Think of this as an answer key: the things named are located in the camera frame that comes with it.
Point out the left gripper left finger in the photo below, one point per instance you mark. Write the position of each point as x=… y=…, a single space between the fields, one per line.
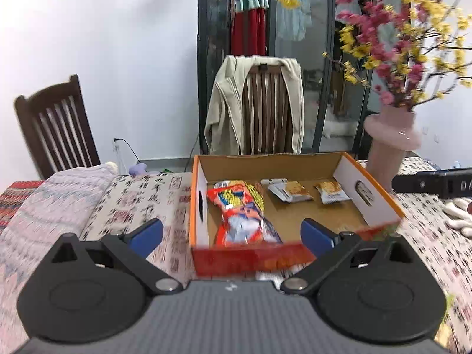
x=129 y=252

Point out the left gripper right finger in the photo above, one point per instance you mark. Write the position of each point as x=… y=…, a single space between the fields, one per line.
x=330 y=249

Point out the white cloth gloves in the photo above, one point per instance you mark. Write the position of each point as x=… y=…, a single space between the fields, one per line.
x=457 y=216

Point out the calligraphy print tablecloth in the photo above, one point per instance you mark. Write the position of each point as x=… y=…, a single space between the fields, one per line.
x=131 y=201

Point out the small biscuit packet right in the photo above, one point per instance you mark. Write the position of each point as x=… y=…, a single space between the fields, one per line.
x=331 y=192

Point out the small biscuit packet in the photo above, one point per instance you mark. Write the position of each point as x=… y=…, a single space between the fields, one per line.
x=331 y=192
x=290 y=192

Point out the small biscuit packet left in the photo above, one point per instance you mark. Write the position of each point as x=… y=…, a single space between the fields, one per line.
x=290 y=192

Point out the pink glass vase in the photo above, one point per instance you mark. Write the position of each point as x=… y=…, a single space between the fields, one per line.
x=393 y=136

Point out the pink patterned blanket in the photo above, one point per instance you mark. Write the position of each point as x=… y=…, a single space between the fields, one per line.
x=63 y=203

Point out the orange cardboard snack box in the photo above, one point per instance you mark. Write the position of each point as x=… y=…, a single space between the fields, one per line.
x=371 y=212

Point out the red orange snack bag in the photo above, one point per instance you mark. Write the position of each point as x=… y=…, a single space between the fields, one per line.
x=243 y=215

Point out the wooden chair with jacket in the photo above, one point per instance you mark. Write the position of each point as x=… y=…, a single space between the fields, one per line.
x=267 y=126

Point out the dark wooden chair left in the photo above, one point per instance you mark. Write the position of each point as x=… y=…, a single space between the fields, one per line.
x=56 y=128

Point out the beige jacket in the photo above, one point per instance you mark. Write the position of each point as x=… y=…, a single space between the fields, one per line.
x=224 y=126

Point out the pink and yellow flower branches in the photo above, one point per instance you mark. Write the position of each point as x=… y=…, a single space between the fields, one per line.
x=418 y=50

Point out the black framed glass door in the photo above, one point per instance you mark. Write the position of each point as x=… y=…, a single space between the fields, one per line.
x=299 y=29

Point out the red blue hanging garment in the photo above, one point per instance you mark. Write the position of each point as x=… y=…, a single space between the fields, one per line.
x=248 y=26

